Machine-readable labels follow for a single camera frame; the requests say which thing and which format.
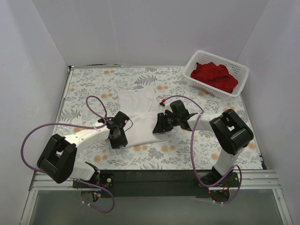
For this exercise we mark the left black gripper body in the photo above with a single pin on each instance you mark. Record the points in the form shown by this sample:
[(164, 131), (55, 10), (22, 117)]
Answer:
[(120, 141)]

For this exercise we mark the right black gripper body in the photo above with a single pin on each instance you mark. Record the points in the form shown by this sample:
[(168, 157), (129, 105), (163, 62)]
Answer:
[(162, 123)]

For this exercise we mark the white t shirt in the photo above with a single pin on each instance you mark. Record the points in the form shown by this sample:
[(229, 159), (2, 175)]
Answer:
[(142, 108)]

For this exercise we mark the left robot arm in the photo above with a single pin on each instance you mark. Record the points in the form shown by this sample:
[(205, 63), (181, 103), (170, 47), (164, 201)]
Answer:
[(58, 159)]

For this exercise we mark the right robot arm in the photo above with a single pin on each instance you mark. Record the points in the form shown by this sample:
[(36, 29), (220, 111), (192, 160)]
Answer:
[(232, 133)]

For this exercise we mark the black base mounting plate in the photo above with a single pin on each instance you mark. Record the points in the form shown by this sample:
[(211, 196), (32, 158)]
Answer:
[(149, 183)]

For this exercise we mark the floral patterned table mat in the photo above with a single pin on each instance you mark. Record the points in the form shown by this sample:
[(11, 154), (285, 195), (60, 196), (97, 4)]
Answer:
[(92, 91)]

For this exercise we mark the red t shirt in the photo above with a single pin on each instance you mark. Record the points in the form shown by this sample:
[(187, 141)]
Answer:
[(215, 76)]

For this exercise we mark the white plastic laundry basket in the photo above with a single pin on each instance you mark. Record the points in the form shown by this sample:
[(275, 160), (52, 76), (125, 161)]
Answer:
[(238, 71)]

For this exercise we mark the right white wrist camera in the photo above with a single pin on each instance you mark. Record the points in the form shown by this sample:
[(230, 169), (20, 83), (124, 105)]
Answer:
[(165, 106)]

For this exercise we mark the aluminium frame rail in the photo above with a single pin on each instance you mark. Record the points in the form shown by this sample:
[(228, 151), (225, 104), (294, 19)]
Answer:
[(259, 201)]

